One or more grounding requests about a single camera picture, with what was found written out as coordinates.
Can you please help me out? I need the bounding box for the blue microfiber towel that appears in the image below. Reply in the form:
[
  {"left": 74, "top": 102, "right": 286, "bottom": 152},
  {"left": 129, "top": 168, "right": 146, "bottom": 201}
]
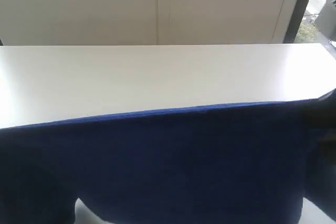
[{"left": 0, "top": 98, "right": 336, "bottom": 224}]

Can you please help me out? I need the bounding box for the black window frame post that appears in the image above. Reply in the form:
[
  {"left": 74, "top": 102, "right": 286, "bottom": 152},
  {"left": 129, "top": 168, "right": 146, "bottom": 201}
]
[{"left": 283, "top": 0, "right": 309, "bottom": 44}]

